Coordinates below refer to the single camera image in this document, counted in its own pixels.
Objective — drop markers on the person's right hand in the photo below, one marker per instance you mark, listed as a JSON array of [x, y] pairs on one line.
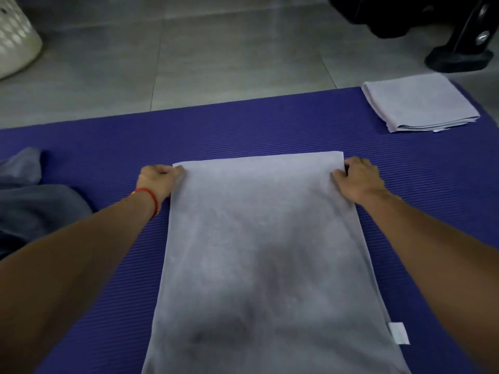
[[362, 183]]

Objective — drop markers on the person's left hand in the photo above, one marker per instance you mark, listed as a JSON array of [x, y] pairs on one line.
[[160, 181]]

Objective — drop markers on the light grey printed towel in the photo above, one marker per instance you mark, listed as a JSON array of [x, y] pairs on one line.
[[417, 101]]

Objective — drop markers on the purple ribbed mat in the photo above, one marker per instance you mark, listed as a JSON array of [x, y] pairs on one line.
[[273, 124]]

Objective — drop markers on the pile of dark grey towels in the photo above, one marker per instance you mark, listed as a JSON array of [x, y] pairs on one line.
[[35, 210]]

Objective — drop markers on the person's right forearm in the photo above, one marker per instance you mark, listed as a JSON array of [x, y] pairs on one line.
[[440, 260]]

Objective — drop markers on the person's left forearm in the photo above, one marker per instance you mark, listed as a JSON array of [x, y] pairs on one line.
[[70, 276]]

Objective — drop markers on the black weight stack machine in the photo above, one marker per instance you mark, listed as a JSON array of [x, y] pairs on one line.
[[456, 58]]

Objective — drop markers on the white perforated laundry basket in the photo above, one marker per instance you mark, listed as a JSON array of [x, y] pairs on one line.
[[15, 38]]

